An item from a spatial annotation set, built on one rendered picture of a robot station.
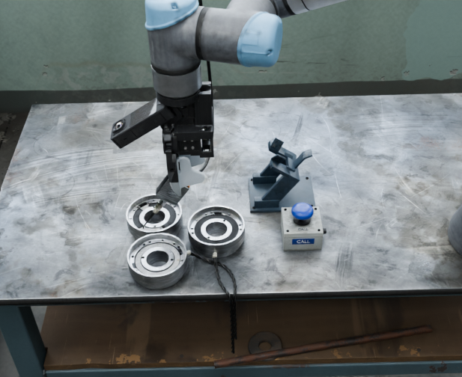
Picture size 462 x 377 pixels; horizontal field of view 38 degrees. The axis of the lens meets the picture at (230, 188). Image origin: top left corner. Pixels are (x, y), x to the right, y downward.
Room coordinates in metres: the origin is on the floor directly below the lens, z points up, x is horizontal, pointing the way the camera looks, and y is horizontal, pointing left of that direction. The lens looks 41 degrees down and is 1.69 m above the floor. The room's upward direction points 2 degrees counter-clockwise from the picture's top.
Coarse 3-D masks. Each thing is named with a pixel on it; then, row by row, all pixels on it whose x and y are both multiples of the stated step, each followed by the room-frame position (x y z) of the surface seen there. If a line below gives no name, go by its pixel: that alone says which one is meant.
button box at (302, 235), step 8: (288, 208) 0.90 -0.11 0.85; (288, 216) 0.88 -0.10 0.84; (312, 216) 0.88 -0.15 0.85; (288, 224) 0.86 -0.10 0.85; (296, 224) 0.86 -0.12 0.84; (304, 224) 0.86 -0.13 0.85; (312, 224) 0.86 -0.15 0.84; (320, 224) 0.86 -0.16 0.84; (288, 232) 0.84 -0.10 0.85; (296, 232) 0.84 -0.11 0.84; (304, 232) 0.84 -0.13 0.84; (312, 232) 0.84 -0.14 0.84; (320, 232) 0.84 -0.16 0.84; (288, 240) 0.84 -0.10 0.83; (296, 240) 0.84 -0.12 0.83; (304, 240) 0.84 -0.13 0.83; (312, 240) 0.84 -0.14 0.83; (320, 240) 0.84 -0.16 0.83; (288, 248) 0.84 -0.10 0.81; (296, 248) 0.84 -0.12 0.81; (304, 248) 0.84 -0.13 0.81; (312, 248) 0.84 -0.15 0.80; (320, 248) 0.84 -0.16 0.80
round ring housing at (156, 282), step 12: (144, 240) 0.84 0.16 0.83; (156, 240) 0.85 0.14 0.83; (168, 240) 0.85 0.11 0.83; (180, 240) 0.83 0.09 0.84; (132, 252) 0.82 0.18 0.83; (156, 252) 0.82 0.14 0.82; (168, 252) 0.82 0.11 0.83; (180, 252) 0.82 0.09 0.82; (132, 264) 0.79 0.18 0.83; (144, 264) 0.79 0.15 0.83; (168, 264) 0.79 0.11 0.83; (180, 264) 0.78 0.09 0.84; (132, 276) 0.77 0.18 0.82; (144, 276) 0.75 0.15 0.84; (156, 276) 0.75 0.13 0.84; (168, 276) 0.75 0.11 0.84; (180, 276) 0.77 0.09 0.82; (156, 288) 0.76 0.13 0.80
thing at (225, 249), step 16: (208, 208) 0.92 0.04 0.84; (224, 208) 0.92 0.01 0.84; (192, 224) 0.88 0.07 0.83; (208, 224) 0.88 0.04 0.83; (224, 224) 0.88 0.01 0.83; (240, 224) 0.88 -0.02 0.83; (192, 240) 0.84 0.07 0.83; (240, 240) 0.84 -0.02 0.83; (208, 256) 0.83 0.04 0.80; (224, 256) 0.83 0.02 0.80
